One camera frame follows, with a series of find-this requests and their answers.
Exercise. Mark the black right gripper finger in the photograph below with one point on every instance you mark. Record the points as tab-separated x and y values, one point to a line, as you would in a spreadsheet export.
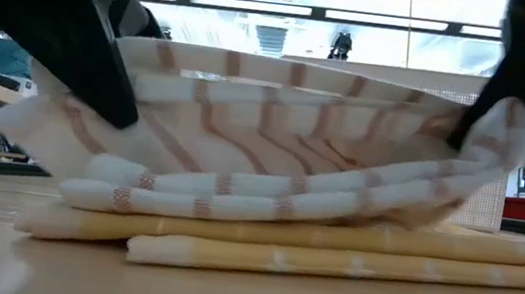
483	106

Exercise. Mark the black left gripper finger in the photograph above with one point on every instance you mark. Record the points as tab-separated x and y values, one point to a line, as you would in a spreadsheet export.
100	82
135	18

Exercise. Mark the white towel with brown stripes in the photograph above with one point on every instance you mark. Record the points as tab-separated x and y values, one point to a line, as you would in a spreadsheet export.
268	142

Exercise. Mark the yellow checked towel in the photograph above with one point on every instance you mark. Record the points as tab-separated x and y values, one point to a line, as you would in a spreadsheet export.
328	265

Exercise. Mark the teal cloth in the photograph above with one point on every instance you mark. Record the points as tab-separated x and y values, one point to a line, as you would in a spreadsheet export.
7	60

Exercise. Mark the white perforated plastic basket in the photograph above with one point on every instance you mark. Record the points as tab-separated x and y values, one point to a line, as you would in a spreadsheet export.
483	209

